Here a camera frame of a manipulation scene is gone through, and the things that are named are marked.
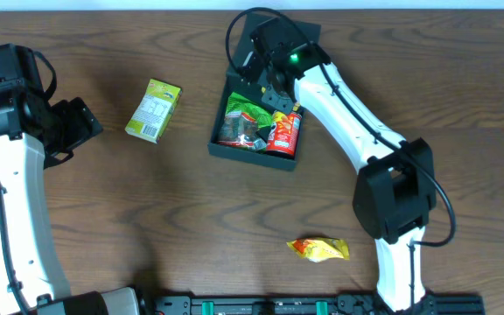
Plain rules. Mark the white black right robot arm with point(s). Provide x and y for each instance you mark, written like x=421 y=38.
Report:
x=395 y=186

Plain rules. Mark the yellow snack packet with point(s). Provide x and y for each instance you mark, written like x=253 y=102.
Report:
x=319 y=249

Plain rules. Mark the red chips can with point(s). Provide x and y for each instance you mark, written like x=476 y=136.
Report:
x=283 y=135

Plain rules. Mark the dark green box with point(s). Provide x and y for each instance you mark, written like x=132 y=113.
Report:
x=252 y=92

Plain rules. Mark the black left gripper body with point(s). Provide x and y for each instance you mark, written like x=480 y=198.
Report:
x=81 y=127

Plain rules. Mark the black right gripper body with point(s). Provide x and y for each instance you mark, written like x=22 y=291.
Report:
x=274 y=98

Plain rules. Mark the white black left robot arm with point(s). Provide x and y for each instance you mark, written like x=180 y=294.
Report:
x=32 y=134

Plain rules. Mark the green yellow juice carton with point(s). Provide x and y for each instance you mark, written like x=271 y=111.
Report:
x=154 y=112

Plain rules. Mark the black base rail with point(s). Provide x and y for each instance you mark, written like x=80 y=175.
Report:
x=345 y=304

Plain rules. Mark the green candy bag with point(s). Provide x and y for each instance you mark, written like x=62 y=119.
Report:
x=243 y=120

